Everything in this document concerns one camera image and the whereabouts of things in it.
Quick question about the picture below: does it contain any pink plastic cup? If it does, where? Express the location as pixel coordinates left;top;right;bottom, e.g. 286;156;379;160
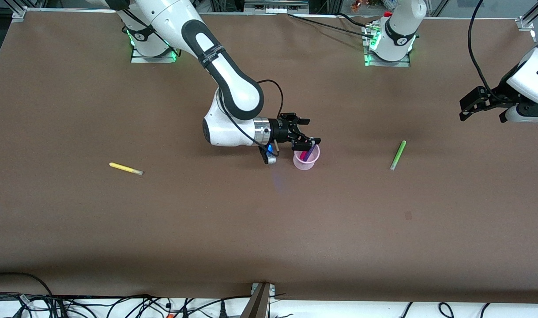
293;144;321;171

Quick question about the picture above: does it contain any green marker pen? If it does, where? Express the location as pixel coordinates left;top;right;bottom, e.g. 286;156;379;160
390;140;407;171

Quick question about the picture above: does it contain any yellow marker pen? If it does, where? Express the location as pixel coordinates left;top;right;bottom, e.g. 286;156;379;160
109;162;144;176

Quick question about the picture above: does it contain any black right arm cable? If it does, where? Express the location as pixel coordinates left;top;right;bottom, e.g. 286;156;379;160
218;79;285;153

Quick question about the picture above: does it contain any long black table cable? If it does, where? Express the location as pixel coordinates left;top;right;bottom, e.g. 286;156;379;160
288;12;375;40

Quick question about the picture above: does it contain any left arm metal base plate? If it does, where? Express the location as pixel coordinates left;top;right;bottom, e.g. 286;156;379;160
364;52;411;68

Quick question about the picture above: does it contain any grey metal rail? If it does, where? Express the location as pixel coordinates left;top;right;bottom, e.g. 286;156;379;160
245;0;309;14

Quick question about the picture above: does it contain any short black table cable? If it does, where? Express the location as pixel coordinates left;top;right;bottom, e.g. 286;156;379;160
339;12;372;28

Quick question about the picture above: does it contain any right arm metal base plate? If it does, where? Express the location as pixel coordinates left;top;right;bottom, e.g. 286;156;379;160
131;43;177;64

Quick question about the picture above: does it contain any brown camera mount post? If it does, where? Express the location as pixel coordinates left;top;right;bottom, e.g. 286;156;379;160
240;283;276;318

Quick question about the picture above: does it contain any black looped floor cable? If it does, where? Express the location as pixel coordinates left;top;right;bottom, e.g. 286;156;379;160
0;272;55;310

